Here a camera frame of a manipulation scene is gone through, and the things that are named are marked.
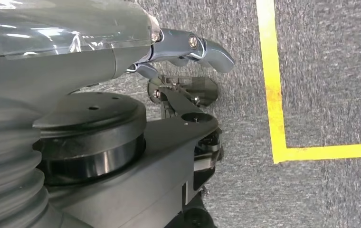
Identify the black robot leg mechanism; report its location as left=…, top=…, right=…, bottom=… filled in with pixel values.
left=47, top=75, right=225, bottom=228

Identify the yellow floor tape square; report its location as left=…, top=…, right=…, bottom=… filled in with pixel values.
left=256, top=0, right=361, bottom=164

